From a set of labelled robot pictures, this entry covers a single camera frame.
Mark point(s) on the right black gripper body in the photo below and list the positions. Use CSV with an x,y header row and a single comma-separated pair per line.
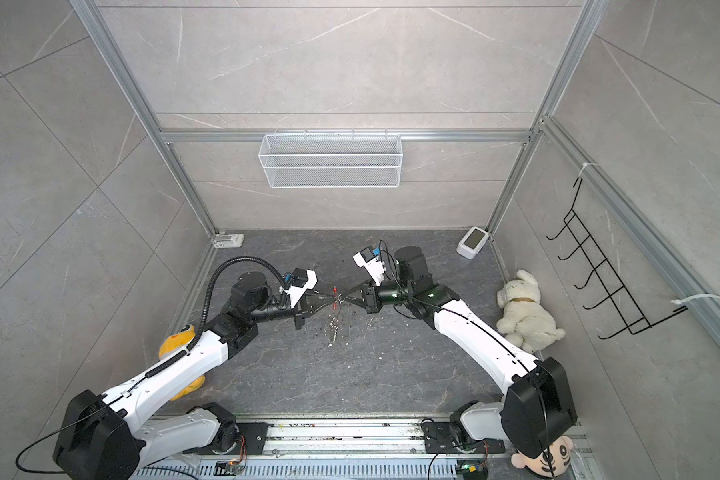
x,y
376,304

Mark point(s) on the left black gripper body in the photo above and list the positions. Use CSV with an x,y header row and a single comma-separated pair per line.
x,y
299,314

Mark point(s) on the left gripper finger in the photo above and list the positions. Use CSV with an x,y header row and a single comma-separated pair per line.
x,y
322,295
319,306

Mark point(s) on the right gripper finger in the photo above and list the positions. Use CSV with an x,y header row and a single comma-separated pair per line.
x,y
352,301
351,289

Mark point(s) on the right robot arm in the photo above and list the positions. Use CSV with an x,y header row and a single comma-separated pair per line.
x,y
537,406

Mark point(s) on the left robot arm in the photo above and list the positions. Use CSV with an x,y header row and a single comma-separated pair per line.
x,y
112,435

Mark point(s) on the white digital timer device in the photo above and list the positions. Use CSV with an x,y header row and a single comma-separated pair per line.
x,y
472,242

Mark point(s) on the white plush dog toy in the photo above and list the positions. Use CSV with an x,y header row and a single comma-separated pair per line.
x,y
525,322

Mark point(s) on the beige plush doll striped shirt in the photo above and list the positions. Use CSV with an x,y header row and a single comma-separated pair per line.
x,y
553,462

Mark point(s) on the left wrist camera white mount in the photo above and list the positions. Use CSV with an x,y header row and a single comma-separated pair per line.
x,y
298,282

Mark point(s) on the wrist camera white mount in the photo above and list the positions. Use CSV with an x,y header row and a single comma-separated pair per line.
x,y
298,282
369,259

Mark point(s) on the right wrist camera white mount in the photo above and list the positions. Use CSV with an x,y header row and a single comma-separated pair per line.
x,y
369,259

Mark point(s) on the white wall socket box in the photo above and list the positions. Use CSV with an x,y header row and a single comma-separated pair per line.
x,y
226,241

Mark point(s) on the white wire mesh basket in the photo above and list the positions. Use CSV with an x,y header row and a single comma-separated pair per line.
x,y
331,160

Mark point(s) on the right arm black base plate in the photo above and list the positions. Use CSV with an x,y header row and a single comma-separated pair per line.
x,y
445,438

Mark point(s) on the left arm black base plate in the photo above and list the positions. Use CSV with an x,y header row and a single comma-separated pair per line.
x,y
240,438

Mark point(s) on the black wire hook rack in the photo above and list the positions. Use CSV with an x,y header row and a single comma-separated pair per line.
x,y
603,272

